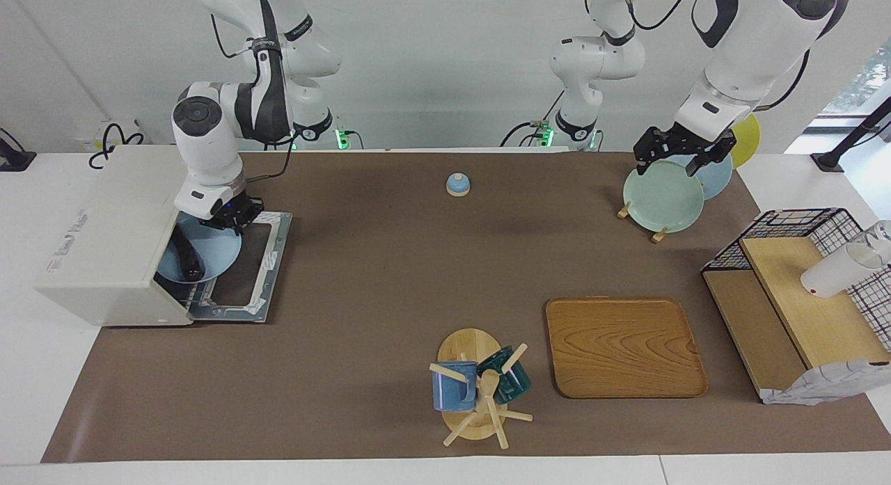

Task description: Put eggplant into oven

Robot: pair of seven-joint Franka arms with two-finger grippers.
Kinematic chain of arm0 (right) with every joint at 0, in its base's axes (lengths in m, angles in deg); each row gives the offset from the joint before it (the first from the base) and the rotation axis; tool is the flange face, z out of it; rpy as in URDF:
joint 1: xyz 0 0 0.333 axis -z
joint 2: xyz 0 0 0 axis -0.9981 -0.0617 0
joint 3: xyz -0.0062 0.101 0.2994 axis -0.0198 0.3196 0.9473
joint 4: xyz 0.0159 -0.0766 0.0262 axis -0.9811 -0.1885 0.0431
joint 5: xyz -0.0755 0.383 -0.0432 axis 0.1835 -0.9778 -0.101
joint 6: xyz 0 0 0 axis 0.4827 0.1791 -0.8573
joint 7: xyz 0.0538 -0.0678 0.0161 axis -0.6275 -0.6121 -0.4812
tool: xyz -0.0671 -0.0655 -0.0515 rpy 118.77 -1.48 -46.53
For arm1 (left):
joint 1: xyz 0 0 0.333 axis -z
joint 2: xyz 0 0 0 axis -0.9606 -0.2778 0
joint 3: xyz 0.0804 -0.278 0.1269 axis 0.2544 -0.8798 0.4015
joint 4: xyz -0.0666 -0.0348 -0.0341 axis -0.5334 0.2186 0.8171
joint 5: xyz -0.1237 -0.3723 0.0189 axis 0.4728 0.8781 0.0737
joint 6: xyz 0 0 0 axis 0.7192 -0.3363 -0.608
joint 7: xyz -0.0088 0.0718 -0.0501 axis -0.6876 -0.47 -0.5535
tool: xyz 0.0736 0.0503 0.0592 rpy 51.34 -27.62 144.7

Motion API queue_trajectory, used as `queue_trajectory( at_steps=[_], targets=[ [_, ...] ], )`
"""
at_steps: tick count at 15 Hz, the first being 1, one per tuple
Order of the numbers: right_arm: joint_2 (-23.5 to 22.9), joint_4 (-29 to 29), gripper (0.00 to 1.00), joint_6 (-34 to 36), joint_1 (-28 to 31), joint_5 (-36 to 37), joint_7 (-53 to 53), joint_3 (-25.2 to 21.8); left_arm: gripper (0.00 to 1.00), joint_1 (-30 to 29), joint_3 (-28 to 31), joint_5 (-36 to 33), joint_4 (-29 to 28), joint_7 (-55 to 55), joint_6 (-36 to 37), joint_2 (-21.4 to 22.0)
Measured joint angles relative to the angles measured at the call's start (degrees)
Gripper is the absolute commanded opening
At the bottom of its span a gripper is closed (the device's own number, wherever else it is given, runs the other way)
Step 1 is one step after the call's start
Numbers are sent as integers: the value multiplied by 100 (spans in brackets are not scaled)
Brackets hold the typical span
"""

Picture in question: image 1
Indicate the light blue plate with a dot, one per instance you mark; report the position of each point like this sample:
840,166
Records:
216,252

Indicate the window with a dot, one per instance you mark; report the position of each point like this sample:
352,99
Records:
870,81

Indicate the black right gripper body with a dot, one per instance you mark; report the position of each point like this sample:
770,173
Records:
233,212

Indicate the small blue white bell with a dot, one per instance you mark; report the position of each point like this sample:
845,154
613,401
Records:
457,186

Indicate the dark green mug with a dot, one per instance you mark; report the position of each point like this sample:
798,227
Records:
515,384

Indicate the yellow plate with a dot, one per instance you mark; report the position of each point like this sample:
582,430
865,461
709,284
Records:
748,140

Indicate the blue mug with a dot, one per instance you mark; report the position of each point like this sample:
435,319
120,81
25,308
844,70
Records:
452,391

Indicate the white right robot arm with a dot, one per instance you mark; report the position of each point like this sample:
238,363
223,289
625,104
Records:
209,144

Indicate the large pale blue plate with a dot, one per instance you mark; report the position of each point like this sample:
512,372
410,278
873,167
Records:
717,182

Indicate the wooden mug tree stand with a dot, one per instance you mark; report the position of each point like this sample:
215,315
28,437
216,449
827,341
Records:
470,346

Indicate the black angled stand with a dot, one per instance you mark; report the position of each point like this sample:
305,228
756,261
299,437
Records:
832,159

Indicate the white cup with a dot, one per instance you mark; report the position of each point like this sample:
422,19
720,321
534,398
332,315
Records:
835,273

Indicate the white marbled cloth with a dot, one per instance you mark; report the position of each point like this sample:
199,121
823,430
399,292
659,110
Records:
821,386

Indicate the dark purple eggplant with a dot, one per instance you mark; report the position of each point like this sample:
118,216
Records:
188,259

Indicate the pale green plate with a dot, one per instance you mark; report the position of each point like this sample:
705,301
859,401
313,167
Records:
661,200

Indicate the wooden plate rack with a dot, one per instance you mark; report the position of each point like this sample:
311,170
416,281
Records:
623,211

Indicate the clear drinking glass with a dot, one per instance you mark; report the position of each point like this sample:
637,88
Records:
882,233

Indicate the brown table mat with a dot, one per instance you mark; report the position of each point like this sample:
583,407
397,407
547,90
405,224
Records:
383,283

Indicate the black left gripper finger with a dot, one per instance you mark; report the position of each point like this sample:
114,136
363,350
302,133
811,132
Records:
694,167
642,165

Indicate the white power strip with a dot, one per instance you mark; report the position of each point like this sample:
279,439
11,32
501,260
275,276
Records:
87,142

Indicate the cream toaster oven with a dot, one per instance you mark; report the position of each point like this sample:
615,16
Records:
111,248

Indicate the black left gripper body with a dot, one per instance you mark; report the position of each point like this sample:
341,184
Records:
686,144

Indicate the glass oven door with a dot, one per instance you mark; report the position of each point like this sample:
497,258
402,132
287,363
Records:
277,248

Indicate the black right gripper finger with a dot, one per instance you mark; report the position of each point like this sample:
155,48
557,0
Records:
239,227

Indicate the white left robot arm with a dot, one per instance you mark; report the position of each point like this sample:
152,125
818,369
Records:
752,46

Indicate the black table clamp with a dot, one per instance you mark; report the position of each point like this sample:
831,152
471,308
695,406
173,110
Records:
14,161

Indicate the wooden serving tray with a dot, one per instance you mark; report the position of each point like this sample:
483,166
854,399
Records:
626,349

